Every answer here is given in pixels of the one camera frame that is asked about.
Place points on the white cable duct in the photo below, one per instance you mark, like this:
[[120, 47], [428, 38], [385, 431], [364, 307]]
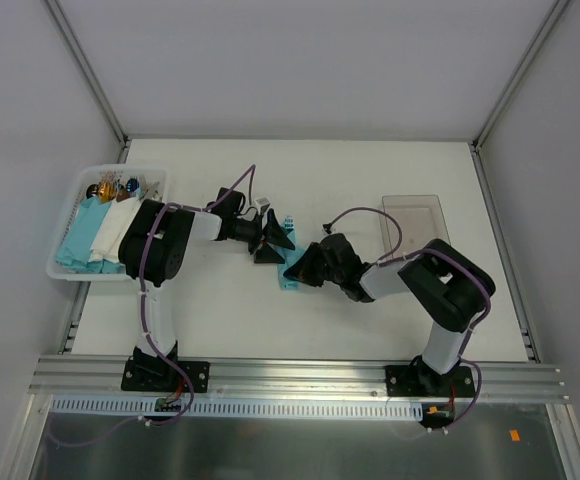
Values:
[[383, 410]]

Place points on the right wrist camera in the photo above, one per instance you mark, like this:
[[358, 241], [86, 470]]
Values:
[[337, 249]]

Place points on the black mount plate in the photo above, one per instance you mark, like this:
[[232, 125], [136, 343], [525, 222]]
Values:
[[419, 381], [153, 375]]

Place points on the clear plastic container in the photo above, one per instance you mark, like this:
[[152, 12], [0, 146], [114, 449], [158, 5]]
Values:
[[421, 220]]

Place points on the white napkin in basket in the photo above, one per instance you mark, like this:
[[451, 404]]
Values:
[[115, 224]]

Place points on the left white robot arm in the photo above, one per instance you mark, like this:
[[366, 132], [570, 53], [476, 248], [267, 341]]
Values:
[[153, 249]]

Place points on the orange tape piece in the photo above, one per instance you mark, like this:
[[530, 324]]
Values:
[[515, 436]]

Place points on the aluminium rail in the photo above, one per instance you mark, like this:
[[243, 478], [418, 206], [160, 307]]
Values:
[[522, 383]]

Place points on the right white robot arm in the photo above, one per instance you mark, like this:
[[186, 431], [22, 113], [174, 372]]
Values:
[[454, 291]]

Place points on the stacked blue napkins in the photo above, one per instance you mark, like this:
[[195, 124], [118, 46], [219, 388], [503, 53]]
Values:
[[74, 252]]

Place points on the left black mount plate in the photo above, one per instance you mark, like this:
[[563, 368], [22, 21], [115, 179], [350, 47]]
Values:
[[153, 375]]

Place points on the white plastic basket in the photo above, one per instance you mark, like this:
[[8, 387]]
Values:
[[147, 176]]

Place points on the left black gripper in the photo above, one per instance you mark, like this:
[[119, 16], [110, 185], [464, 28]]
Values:
[[261, 234]]

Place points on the right black mount plate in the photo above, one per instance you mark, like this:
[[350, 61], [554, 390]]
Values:
[[419, 381]]

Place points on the gold utensil in basket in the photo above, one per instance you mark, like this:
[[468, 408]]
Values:
[[106, 190]]

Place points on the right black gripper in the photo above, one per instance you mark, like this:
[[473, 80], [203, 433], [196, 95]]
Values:
[[317, 263]]

